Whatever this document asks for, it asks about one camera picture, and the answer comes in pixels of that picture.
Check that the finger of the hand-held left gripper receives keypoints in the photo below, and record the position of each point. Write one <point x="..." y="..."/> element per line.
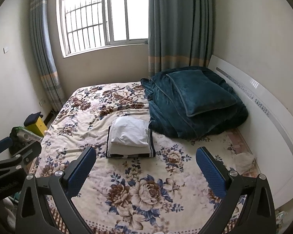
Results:
<point x="1" y="143"/>
<point x="29" y="150"/>

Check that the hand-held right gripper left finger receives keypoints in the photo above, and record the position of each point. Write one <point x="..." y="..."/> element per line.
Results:
<point x="81" y="168"/>

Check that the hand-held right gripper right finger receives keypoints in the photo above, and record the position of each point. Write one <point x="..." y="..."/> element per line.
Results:
<point x="211" y="173"/>

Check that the white shirt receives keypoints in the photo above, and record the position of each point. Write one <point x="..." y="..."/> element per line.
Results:
<point x="129" y="131"/>

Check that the white plastic item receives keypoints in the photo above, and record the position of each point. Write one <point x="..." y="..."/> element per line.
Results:
<point x="28" y="136"/>

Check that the black bag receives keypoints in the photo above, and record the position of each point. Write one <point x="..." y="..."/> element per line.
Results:
<point x="15" y="137"/>

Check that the yellow box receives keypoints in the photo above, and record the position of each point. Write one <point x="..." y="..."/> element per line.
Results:
<point x="37" y="126"/>

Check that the black cap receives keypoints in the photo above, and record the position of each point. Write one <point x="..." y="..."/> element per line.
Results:
<point x="30" y="120"/>

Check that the crumpled white cloth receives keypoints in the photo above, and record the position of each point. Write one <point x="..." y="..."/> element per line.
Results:
<point x="244" y="162"/>

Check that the floral blanket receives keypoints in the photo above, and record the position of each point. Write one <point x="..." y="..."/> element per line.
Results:
<point x="127" y="175"/>

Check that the cream garment with dark stripes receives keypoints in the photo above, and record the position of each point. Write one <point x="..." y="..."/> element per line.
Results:
<point x="127" y="151"/>

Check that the white headboard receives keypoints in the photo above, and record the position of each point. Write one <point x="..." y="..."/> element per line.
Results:
<point x="271" y="126"/>

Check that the teal duvet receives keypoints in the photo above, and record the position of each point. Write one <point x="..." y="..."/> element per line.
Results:
<point x="166" y="107"/>

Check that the teal pillow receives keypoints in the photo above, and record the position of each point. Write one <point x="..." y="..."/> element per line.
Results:
<point x="200" y="92"/>

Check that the narrow teal curtain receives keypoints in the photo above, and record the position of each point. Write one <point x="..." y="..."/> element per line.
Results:
<point x="42" y="53"/>

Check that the wide teal curtain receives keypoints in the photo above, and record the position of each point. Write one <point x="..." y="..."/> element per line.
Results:
<point x="175" y="29"/>

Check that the window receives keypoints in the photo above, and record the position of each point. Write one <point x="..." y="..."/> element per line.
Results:
<point x="127" y="9"/>

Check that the wall outlet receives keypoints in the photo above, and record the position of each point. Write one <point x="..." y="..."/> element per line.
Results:
<point x="41" y="102"/>

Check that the wall switch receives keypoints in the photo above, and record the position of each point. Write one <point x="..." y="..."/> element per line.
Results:
<point x="6" y="49"/>

